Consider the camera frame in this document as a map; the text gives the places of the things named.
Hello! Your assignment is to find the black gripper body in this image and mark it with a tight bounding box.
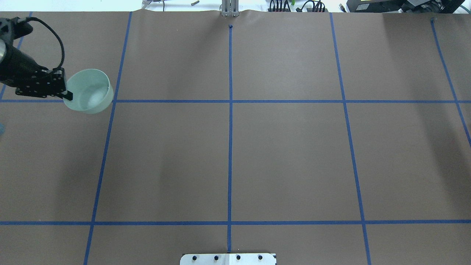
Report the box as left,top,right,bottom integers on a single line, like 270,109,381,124
0,44,45,88

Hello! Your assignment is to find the pale green bowl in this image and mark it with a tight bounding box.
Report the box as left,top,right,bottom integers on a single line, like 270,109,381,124
63,69,114,114

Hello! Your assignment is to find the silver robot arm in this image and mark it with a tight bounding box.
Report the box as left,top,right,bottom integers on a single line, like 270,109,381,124
0,40,73,101

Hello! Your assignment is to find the aluminium frame post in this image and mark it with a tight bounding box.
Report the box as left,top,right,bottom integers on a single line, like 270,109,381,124
220,0,240,17

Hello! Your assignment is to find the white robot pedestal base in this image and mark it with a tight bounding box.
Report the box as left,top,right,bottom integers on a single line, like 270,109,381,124
180,253,277,265

